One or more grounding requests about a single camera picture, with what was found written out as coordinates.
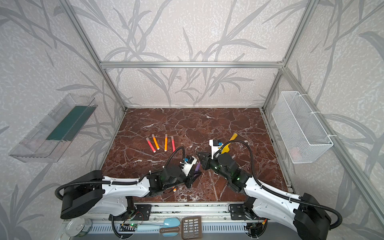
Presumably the red capped pen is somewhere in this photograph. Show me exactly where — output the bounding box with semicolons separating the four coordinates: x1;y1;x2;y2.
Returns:
171;136;176;152

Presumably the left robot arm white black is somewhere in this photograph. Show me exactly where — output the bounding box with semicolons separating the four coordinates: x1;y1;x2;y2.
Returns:
55;162;202;220

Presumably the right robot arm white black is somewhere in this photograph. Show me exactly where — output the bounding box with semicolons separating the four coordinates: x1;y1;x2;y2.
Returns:
197;152;343;240

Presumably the yellow toy spatula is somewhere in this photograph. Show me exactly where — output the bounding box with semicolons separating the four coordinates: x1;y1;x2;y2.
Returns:
221;133;238;154

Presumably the light blue brush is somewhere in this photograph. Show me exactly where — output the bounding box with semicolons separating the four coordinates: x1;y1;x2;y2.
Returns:
136;218;181;237

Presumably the brown slotted spatula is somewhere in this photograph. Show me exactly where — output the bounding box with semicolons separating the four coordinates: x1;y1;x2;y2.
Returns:
181;216;203;240

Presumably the green circuit board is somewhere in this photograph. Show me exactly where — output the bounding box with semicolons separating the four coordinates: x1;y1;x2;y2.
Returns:
119;223;138;233

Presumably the metal tin can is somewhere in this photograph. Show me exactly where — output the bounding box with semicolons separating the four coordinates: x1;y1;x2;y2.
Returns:
65;217;93;237

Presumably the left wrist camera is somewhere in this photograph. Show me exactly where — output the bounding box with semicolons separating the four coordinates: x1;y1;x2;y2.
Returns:
180;156;198;176

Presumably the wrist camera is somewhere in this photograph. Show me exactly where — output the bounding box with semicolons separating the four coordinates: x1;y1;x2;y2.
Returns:
180;156;198;176
209;140;224;160

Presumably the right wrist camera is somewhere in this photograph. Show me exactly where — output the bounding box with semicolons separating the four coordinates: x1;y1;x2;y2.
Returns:
209;140;224;160

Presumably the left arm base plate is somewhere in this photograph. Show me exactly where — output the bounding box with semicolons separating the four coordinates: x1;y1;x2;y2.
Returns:
128;204;152;222

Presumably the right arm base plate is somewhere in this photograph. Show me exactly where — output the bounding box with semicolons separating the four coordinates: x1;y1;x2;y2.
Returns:
228;204;257;220

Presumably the white wire mesh basket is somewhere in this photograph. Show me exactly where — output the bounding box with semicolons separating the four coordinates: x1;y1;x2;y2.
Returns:
272;91;334;164

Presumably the clear plastic wall tray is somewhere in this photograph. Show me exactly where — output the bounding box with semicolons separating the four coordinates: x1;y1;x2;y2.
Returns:
9;94;98;163

